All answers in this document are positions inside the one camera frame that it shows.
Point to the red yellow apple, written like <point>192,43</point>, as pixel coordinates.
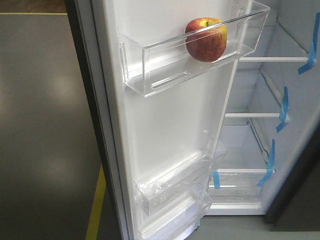
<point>206,46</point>

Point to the grey fridge body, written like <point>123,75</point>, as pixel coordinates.
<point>272,121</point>

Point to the clear upper door bin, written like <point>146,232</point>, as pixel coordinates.
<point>166,42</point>

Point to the clear door bin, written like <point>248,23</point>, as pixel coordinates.
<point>176,217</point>
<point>166,42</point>
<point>155,192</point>

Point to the clear middle door bin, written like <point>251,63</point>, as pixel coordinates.
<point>155,192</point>

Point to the clear lower door bin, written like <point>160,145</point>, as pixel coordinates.
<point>176,217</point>

